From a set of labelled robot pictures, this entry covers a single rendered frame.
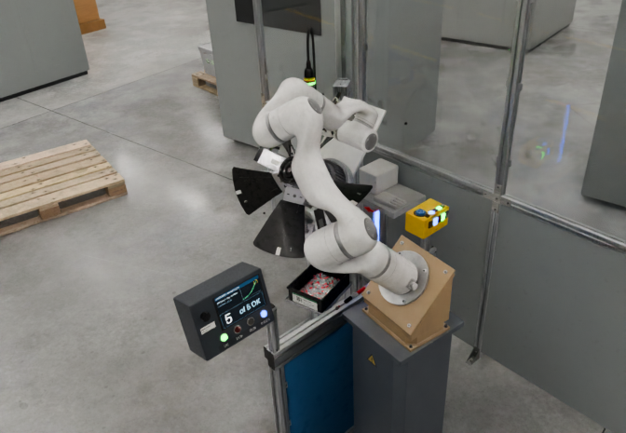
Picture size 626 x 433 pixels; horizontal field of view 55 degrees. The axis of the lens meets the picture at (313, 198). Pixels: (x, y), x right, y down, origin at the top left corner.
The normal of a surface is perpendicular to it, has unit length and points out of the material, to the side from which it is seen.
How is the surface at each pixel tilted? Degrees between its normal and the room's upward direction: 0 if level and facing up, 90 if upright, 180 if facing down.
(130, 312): 0
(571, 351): 90
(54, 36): 90
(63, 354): 0
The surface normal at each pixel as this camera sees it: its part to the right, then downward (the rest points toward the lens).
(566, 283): -0.74, 0.37
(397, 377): -0.15, 0.51
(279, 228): -0.01, -0.15
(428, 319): 0.56, 0.40
